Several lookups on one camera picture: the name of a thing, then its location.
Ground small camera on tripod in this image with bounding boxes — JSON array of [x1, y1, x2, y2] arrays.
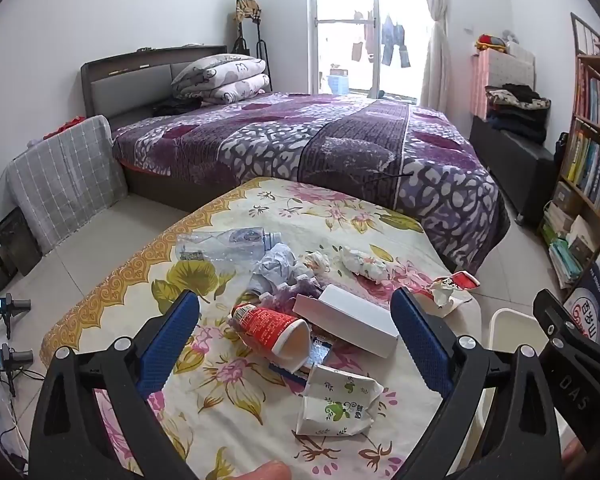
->
[[0, 294, 32, 338], [0, 344, 33, 396]]

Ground red paper cup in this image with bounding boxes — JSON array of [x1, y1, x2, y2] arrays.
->
[[230, 302, 312, 372]]

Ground folded pale patterned quilt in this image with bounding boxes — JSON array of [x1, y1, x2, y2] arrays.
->
[[171, 53, 272, 107]]

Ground pile of booklets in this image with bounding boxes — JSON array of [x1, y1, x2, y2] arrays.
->
[[540, 200, 600, 291]]

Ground red and yellow toy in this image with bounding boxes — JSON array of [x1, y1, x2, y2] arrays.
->
[[475, 34, 508, 54]]

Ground black garment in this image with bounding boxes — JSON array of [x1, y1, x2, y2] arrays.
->
[[152, 97, 203, 117]]

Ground person's left hand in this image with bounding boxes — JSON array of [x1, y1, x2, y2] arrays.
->
[[240, 461, 292, 480]]

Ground white cardboard box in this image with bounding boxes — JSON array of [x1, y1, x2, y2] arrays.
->
[[293, 284, 401, 359]]

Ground crushed green-print paper cup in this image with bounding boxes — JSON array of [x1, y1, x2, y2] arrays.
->
[[294, 364, 385, 437]]

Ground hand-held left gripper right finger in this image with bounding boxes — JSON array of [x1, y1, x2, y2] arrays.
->
[[390, 287, 579, 480]]

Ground black cable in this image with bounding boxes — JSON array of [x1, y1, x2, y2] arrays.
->
[[0, 380, 27, 463]]

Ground floral tablecloth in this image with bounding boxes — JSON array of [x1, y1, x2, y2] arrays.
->
[[40, 176, 483, 480]]

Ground red cloth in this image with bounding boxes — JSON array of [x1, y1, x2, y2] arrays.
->
[[45, 116, 86, 141]]

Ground black hanging bag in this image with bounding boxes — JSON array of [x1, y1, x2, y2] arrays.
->
[[554, 132, 571, 178]]

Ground blue-white paper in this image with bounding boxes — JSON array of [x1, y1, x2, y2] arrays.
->
[[247, 242, 313, 296]]

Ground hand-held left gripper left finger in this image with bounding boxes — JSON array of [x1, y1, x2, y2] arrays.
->
[[27, 290, 201, 480]]

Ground white plastic bin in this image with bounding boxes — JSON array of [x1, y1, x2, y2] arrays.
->
[[472, 307, 571, 480]]

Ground woven bag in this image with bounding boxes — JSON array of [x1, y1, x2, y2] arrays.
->
[[232, 0, 263, 23]]

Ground wooden bookshelf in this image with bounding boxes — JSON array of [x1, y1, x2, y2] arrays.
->
[[540, 12, 600, 292]]

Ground crushed clear plastic bottle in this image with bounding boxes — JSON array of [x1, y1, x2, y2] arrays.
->
[[175, 227, 283, 263]]

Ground pink cloth cover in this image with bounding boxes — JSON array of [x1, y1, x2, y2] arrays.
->
[[470, 50, 537, 122]]

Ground black coat rack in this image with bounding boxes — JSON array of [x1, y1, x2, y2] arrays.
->
[[230, 0, 272, 92]]

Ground blue packet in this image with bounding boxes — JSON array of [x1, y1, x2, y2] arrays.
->
[[275, 337, 337, 378]]

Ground hanging pink garment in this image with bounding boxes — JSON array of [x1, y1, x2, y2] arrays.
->
[[350, 10, 377, 63]]

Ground dark bed with padded headboard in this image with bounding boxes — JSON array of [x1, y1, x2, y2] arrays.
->
[[80, 45, 231, 213]]

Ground pale curtain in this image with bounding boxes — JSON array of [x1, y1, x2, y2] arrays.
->
[[414, 0, 453, 108]]

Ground bed with purple quilt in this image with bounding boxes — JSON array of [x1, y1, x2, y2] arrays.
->
[[111, 91, 511, 276]]

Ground dark brown board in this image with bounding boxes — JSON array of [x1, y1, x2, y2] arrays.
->
[[0, 207, 43, 276]]

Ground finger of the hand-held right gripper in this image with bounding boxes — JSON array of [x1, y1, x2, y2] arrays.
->
[[532, 289, 600, 377]]

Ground hanging blue jeans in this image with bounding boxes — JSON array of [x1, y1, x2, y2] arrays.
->
[[380, 15, 411, 68]]

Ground stack of folded clothes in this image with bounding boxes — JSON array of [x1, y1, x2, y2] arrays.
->
[[484, 83, 552, 143]]

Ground crumpled white tissue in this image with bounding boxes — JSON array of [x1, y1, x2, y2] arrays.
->
[[300, 251, 333, 276]]

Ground torn red-white wrapper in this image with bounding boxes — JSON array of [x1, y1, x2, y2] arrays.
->
[[420, 270, 481, 318]]

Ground grey plaid cushion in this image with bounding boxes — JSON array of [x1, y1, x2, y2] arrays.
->
[[6, 115, 128, 261]]

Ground black storage bench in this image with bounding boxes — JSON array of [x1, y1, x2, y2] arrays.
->
[[469, 115, 556, 226]]

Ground crumpled floral wrapper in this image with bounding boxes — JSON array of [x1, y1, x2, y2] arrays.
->
[[341, 246, 398, 281]]

